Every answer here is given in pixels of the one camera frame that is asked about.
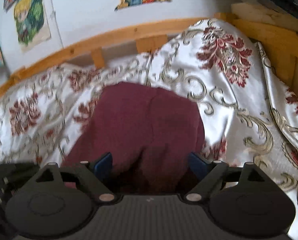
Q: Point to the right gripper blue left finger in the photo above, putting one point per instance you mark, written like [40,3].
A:
[91,175]

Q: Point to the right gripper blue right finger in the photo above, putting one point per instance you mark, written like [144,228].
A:
[209,173]

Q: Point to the maroon sweater garment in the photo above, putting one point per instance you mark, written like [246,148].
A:
[149,132]

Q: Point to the white floral satin bedspread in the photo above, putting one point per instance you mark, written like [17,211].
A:
[249,113]

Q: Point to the blonde character wall poster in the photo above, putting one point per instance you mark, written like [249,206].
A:
[31,22]

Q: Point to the wooden bed frame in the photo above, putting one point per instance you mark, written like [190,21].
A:
[278,32]

